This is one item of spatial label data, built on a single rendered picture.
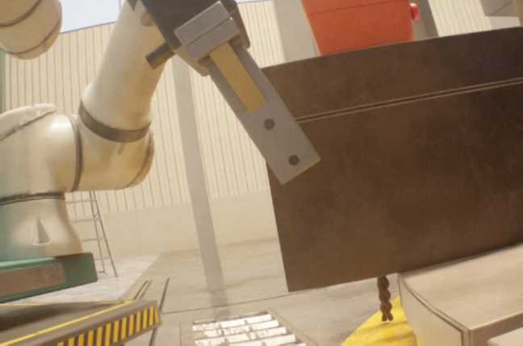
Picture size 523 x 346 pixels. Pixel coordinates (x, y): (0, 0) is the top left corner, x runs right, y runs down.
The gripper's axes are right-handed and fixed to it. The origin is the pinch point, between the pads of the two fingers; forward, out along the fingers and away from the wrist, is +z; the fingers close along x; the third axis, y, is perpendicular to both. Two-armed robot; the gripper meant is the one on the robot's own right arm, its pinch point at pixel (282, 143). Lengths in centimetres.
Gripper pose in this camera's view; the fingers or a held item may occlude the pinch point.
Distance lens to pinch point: 38.2
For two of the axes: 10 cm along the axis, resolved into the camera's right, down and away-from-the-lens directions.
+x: -0.2, 0.1, -10.0
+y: -8.3, 5.5, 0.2
